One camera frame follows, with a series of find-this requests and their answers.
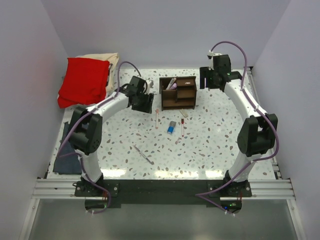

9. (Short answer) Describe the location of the dark blue denim cloth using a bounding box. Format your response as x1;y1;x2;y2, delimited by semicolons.
52;121;83;175

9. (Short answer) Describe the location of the beige folded cloth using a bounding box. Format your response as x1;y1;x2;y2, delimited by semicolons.
77;52;120;96

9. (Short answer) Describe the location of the white pen peach cap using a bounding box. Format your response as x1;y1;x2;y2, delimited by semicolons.
155;108;159;129

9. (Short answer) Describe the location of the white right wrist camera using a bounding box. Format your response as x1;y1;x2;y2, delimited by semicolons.
207;50;222;70

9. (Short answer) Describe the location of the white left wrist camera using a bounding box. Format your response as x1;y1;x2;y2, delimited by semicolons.
145;79;154;94

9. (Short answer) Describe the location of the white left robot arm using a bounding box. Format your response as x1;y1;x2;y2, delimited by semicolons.
65;76;154;196

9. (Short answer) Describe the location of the aluminium rail frame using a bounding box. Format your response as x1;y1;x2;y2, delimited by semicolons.
28;70;306;240

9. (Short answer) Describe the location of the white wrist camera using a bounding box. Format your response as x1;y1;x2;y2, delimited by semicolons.
145;79;154;94
207;50;222;70

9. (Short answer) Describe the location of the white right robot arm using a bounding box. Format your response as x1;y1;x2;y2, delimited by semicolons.
199;51;278;197

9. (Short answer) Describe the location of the blue grey stamp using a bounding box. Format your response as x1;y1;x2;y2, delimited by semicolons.
167;121;176;134

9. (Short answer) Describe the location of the beige eraser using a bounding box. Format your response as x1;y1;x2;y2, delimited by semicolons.
180;109;188;118

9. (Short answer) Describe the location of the red white marker pen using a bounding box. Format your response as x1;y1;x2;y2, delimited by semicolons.
181;118;185;137

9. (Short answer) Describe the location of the red folded cloth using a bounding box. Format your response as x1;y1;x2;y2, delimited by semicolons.
57;57;110;109

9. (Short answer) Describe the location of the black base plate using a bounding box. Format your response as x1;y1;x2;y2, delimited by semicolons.
72;179;253;213

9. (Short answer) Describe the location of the brown wooden desk organizer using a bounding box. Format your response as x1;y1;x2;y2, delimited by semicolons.
159;76;197;111

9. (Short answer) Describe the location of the grey purple pen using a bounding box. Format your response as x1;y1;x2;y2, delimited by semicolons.
133;145;154;165

